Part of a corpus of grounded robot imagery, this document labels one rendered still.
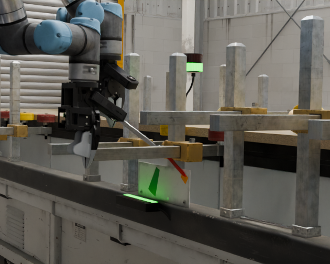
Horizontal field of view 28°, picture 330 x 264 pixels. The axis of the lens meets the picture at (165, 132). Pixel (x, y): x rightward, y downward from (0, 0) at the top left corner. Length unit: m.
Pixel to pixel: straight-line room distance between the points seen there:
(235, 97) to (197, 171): 0.54
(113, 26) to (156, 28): 9.85
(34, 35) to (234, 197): 0.61
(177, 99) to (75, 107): 0.34
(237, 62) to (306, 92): 0.25
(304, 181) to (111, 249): 1.39
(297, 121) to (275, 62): 9.65
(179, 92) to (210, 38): 10.29
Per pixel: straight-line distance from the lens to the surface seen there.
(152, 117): 1.41
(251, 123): 1.25
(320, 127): 1.02
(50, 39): 1.50
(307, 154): 1.41
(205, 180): 2.05
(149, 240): 1.99
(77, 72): 1.59
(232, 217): 1.61
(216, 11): 12.07
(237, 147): 1.60
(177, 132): 1.80
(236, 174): 1.61
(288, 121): 1.31
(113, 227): 2.17
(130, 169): 2.02
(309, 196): 1.43
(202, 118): 1.49
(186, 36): 3.44
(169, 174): 1.81
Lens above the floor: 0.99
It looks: 3 degrees down
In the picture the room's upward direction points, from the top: 1 degrees clockwise
